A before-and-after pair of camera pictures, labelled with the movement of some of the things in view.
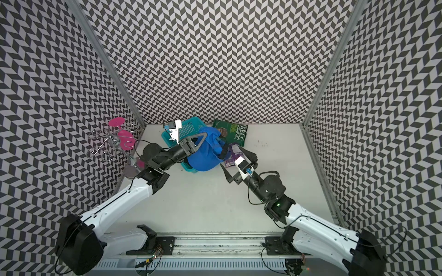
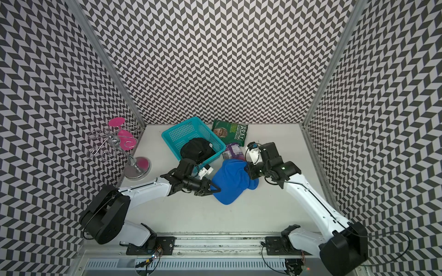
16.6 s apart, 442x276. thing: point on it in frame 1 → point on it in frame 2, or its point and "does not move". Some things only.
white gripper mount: x=174 y=126 → x=207 y=169
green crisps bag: x=232 y=133 does not move
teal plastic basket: x=190 y=127 does not move
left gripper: x=190 y=148 → x=204 y=190
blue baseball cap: x=206 y=156 → x=233 y=180
